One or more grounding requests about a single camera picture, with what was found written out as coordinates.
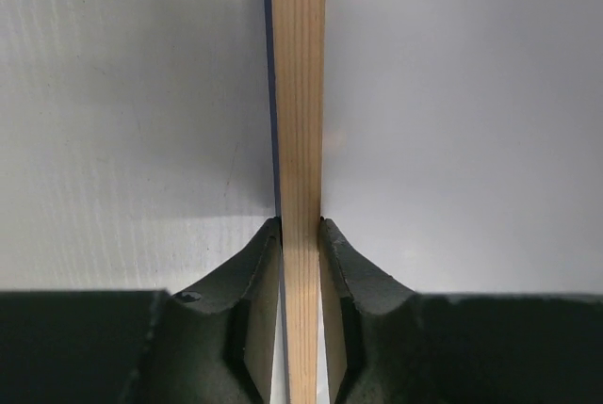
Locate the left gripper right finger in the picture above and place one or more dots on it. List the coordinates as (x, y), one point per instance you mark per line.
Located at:
(386, 343)

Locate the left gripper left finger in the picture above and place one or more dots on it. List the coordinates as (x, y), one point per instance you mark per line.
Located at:
(211, 342)

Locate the blue wooden picture frame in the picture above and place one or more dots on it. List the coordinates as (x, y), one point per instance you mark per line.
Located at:
(298, 46)

